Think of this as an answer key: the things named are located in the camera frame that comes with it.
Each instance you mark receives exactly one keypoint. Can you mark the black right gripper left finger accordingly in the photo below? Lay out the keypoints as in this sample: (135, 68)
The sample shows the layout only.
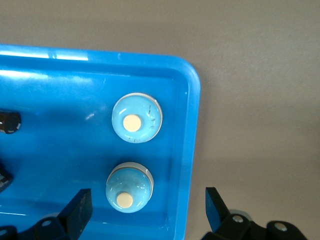
(77, 212)

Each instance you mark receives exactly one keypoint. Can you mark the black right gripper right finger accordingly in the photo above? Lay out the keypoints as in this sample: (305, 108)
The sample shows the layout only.
(217, 215)

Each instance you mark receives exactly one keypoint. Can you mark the dark brown small block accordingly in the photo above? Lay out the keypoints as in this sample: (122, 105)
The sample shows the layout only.
(10, 122)

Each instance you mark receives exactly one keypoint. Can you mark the scratched light blue call bell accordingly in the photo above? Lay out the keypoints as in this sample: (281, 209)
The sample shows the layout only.
(145, 117)

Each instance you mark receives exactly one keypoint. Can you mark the blue plastic tray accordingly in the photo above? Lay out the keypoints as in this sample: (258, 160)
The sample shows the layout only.
(75, 150)

